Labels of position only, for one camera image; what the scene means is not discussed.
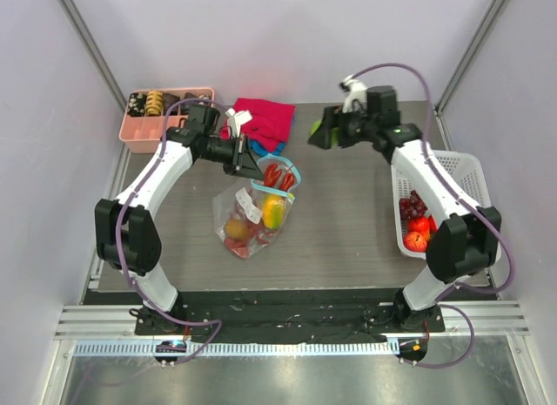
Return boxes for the yellow striped sock roll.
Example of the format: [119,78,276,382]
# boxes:
[144,90,164,117]

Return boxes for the red folded cloth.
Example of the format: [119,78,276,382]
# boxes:
[232,98,296,146]

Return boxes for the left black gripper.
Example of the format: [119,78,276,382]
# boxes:
[199,132,265,180]

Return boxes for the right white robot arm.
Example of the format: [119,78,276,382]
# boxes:
[308,80,501,331]

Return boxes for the green toy lime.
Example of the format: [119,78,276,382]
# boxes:
[308,120,339,149]

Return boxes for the pink compartment tray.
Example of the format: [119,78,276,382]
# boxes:
[119,87,215,153]

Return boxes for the red toy apple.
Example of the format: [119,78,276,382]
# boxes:
[403,231,428,253]
[428,215,438,233]

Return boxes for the brown toy potato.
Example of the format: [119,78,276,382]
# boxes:
[224,218,249,240]

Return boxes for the blue folded cloth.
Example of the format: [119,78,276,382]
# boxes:
[250,139,285,157]

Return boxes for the dark brown sock roll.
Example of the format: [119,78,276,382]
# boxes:
[163,92,180,116]

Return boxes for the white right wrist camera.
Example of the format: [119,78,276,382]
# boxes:
[339,76,367,113]

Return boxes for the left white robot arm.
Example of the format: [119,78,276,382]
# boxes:
[94,98,264,334]

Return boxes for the black floral sock roll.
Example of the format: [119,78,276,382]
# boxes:
[126,91,147,118]

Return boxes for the white plastic basket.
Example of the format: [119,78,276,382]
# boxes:
[391,150,492,260]

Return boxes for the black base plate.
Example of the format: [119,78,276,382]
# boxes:
[129,288,445,345]

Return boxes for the perforated cable duct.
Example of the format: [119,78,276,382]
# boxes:
[73,339,399,358]

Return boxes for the purple toy grapes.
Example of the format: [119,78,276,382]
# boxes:
[399,190,427,220]

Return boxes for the yellow orange toy mango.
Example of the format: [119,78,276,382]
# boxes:
[262,194,286,230]

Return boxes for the clear zip top bag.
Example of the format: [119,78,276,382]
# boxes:
[211,154,302,260]

